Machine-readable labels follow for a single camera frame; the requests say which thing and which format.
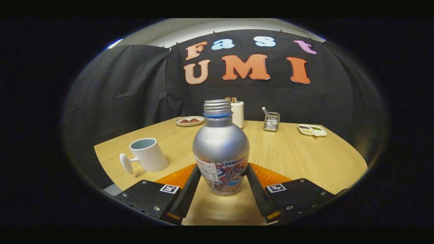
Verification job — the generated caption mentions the white divided dish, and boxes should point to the white divided dish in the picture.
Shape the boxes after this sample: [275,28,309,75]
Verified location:
[298,124,328,137]

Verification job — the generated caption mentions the wooden table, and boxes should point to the wooden table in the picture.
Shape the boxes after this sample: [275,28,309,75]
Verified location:
[94,118,368,226]

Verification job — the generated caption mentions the white cylindrical holder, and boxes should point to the white cylindrical holder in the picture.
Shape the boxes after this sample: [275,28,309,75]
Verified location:
[231,101,244,129]

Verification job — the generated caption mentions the white plate with red food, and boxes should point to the white plate with red food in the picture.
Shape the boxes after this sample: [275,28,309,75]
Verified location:
[174,116,205,127]

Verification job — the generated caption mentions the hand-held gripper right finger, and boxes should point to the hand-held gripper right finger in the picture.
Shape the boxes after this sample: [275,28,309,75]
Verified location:
[245,163,339,223]

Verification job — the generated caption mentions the silver juice bottle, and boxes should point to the silver juice bottle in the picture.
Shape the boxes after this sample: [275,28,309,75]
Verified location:
[192,99,250,196]

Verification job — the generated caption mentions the metal wire holder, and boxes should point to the metal wire holder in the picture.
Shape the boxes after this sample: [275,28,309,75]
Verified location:
[263,112,280,132]

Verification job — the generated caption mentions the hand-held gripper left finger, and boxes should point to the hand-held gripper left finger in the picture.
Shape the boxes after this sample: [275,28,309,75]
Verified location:
[115,164,202,225]

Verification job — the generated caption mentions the white cup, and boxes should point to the white cup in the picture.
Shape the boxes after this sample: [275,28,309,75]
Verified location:
[119,138,169,175]

